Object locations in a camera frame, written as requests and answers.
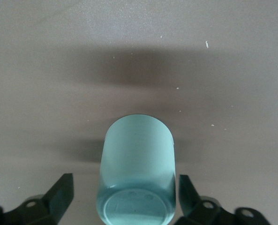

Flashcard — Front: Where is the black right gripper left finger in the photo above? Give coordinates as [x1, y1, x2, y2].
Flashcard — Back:
[0, 172, 74, 225]

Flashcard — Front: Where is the pale green cup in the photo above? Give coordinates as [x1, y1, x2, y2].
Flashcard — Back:
[95, 114, 177, 225]

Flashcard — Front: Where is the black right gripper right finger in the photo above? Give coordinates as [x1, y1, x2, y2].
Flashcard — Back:
[176, 174, 270, 225]

